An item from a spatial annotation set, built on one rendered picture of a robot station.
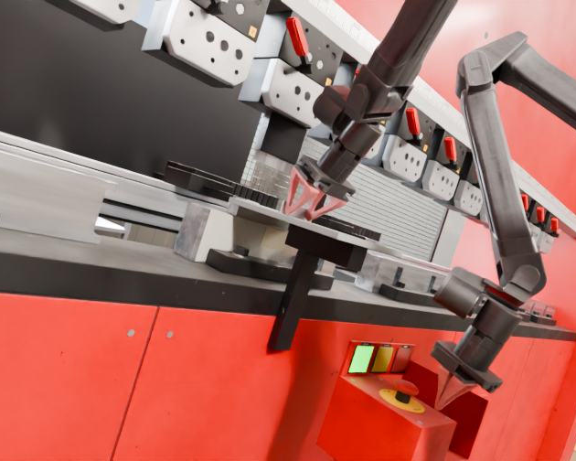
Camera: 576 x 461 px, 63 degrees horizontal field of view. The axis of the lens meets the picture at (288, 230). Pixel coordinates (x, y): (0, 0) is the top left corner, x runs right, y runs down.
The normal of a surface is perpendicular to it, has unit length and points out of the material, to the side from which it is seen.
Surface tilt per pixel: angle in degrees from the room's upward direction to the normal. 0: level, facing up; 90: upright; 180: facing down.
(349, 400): 90
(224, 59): 90
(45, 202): 90
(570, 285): 90
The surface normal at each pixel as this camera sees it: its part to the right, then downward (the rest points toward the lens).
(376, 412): -0.70, -0.20
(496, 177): -0.32, -0.27
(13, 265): 0.67, 0.24
